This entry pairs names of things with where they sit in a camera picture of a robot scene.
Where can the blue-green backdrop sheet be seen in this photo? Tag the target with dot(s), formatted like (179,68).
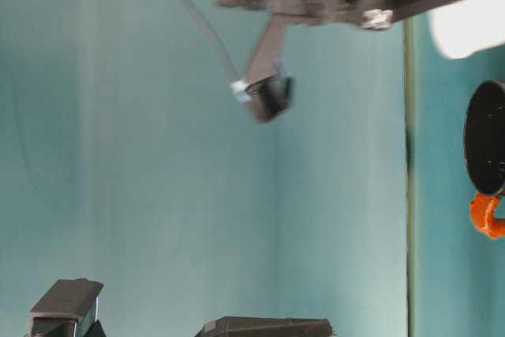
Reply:
(118,155)

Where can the wrist camera on bar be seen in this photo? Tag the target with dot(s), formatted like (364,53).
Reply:
(63,297)
(272,100)

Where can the white paper cup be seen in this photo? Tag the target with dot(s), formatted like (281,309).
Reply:
(465,37)

